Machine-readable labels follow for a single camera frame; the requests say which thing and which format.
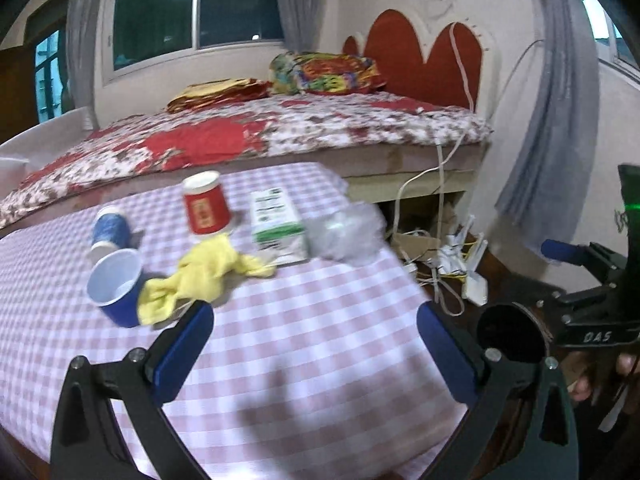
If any brown wooden door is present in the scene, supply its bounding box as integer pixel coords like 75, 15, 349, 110
0, 45, 38, 133

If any dark framed window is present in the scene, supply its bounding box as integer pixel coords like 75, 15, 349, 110
25, 10, 71, 123

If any folded yellow red blanket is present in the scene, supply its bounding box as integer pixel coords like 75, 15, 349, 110
166, 78, 271, 113

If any white hanging cable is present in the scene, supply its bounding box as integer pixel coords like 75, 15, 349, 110
392, 137, 466, 313

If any thin dark cable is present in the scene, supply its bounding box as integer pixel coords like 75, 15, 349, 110
492, 37, 546, 121

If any red heart-shaped headboard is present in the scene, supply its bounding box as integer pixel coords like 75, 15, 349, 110
342, 7, 501, 111

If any green and white box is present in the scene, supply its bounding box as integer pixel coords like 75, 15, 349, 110
248, 187, 310, 266

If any white router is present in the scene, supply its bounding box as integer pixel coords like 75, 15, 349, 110
440, 215, 476, 272
461, 240, 491, 307

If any colourful patterned pillow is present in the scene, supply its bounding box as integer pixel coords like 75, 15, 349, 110
269, 51, 388, 96

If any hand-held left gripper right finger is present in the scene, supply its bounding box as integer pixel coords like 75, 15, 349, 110
416, 301, 581, 480

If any red floral bedspread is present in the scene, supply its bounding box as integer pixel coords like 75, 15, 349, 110
0, 92, 493, 228

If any grey curtain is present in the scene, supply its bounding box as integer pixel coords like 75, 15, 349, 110
275, 0, 326, 53
495, 0, 601, 251
65, 0, 118, 111

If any pink checked tablecloth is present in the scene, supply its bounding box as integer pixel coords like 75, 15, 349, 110
0, 161, 481, 480

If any person's right hand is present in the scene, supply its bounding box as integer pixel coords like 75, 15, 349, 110
564, 350, 640, 405

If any yellow cloth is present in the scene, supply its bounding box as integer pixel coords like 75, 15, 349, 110
136, 236, 276, 326

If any clear plastic bag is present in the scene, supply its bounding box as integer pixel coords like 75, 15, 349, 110
305, 202, 388, 263

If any white footboard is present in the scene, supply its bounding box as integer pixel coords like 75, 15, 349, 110
0, 107, 96, 181

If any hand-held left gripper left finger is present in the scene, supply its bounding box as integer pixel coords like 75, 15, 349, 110
49, 300, 216, 480

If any black trash bin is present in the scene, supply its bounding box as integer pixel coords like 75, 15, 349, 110
475, 302, 553, 411

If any blue patterned paper cup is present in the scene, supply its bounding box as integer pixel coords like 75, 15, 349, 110
89, 205, 132, 261

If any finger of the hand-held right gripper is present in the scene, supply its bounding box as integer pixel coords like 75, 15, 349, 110
536, 279, 625, 320
540, 239, 627, 275

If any brown cardboard box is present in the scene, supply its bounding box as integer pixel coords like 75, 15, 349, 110
390, 230, 446, 261

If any plain blue paper cup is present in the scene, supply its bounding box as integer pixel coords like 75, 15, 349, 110
86, 248, 146, 329

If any white framed window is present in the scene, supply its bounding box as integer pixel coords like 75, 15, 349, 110
580, 0, 640, 81
102, 0, 296, 83

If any red paper cup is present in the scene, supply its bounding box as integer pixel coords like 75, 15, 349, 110
181, 170, 233, 237

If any white charging cable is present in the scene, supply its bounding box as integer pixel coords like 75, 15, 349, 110
447, 22, 476, 111

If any cream bed frame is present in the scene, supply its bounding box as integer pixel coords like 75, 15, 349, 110
340, 140, 493, 203

